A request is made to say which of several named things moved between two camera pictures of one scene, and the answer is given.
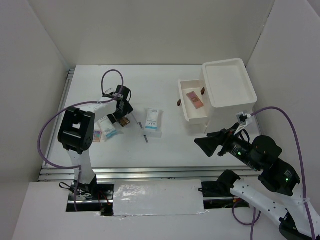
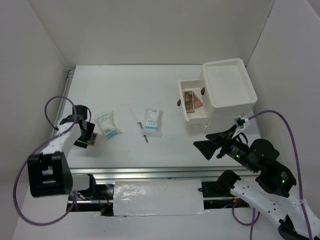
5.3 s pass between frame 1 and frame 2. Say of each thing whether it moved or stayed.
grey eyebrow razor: stayed
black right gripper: stayed
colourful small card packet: moved
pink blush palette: stayed
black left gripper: moved
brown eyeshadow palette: moved
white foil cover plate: stayed
